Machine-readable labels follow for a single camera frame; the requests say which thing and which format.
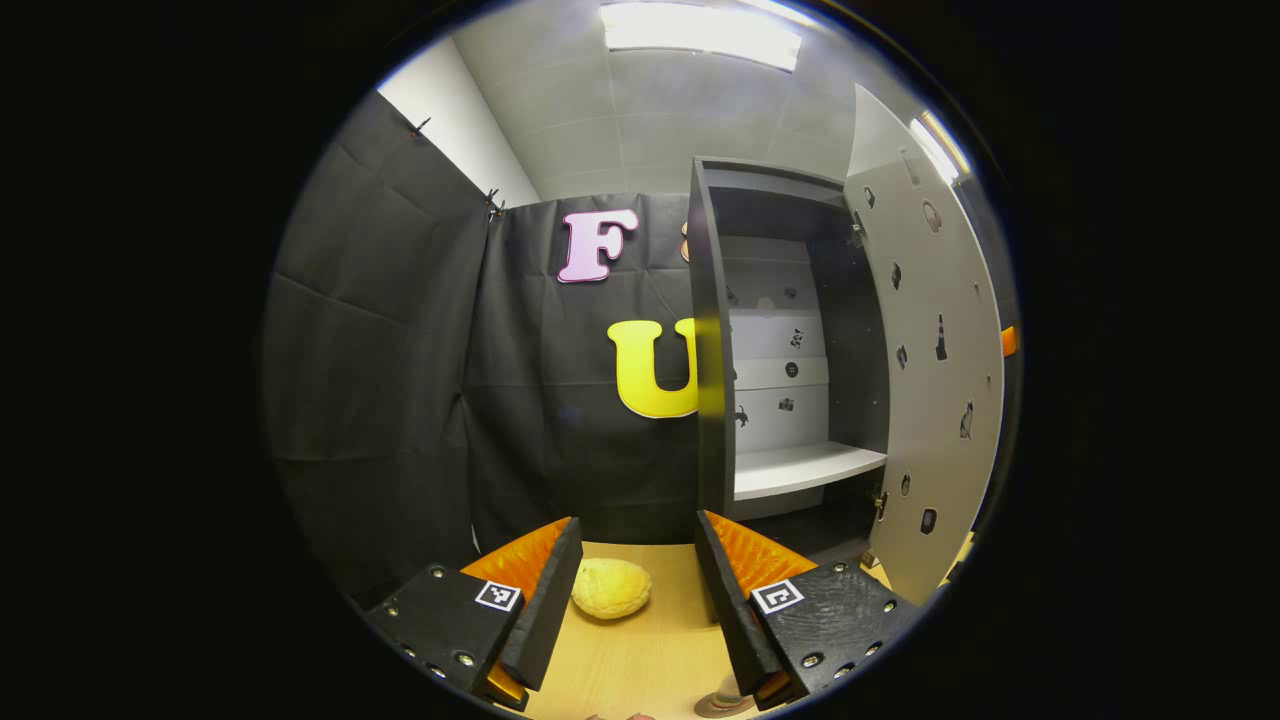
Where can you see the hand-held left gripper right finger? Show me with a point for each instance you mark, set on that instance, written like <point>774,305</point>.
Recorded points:
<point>733,610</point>

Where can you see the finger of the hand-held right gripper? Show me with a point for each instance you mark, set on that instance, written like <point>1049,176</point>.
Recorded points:
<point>1009,342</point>

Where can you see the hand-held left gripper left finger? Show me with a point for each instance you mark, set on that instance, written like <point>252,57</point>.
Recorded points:
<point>545,610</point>

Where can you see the grey cabinet door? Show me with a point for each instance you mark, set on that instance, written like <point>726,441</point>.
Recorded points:
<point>930,420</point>

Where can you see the dark grey cabinet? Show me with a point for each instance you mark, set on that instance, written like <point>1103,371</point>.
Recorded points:
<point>860,330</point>

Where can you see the white cabinet shelf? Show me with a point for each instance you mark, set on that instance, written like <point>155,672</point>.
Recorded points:
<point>800,468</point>

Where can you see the yellow lemon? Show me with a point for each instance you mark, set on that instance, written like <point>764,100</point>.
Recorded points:
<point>612,588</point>

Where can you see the narrow ceiling light panel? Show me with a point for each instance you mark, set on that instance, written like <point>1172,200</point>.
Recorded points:
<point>935,150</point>

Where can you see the black backdrop cloth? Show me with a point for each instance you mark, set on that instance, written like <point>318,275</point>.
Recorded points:
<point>400,380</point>

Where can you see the black cloth clip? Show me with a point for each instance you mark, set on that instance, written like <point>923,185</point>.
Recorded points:
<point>419,126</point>
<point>494,206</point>

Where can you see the large ceiling light panel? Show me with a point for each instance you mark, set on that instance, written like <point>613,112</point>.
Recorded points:
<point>700,32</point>

